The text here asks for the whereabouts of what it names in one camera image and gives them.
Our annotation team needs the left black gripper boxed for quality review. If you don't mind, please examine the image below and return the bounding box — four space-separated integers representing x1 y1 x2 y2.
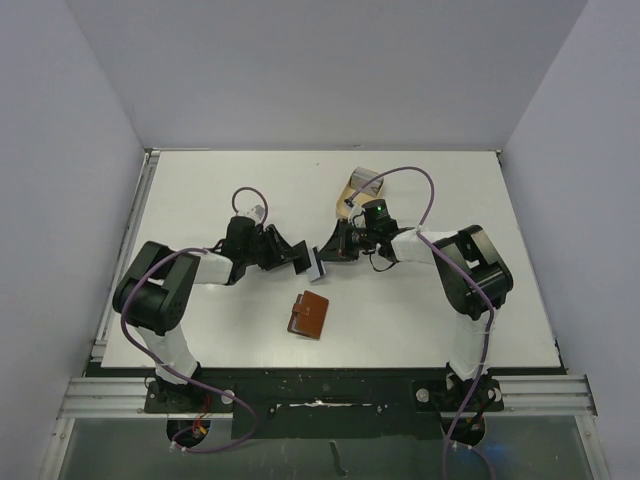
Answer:
242 226 298 272

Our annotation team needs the silver striped credit card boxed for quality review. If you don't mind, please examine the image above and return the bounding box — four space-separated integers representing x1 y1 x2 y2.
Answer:
306 247 326 282

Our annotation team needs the brown leather card holder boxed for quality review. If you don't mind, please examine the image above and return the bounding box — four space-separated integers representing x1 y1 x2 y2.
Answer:
287 290 329 340

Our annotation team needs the black credit card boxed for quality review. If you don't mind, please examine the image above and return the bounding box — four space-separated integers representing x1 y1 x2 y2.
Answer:
293 240 311 275

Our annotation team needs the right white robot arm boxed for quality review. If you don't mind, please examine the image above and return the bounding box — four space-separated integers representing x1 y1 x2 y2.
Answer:
313 200 514 409

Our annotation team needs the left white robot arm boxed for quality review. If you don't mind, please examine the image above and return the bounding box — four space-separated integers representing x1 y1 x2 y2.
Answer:
112 216 309 411

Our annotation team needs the tan oval cardboard tray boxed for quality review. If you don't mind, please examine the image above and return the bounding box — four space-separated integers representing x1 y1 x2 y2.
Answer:
335 177 383 220

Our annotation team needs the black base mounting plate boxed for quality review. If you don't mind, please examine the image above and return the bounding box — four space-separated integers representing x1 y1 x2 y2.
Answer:
144 371 504 446

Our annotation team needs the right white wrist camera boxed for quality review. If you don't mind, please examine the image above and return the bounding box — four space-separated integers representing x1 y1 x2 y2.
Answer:
345 198 364 227

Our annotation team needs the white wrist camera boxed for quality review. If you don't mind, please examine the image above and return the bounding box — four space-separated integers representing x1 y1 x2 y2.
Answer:
245 205 265 223
345 198 364 227

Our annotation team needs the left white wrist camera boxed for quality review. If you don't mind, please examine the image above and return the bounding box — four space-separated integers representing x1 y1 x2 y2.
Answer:
245 205 265 223

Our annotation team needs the aluminium rail left edge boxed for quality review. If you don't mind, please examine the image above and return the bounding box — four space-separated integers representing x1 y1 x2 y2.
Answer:
89 149 161 362

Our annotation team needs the aluminium rail front left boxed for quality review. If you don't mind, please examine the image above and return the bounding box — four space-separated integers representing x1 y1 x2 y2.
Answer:
58 377 147 419

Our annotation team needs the aluminium rail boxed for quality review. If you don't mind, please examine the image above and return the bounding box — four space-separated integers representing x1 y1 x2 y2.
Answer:
58 377 147 419
496 375 597 417

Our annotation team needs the aluminium rail front right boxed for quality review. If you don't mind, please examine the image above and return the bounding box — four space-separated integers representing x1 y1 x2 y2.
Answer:
496 375 597 417

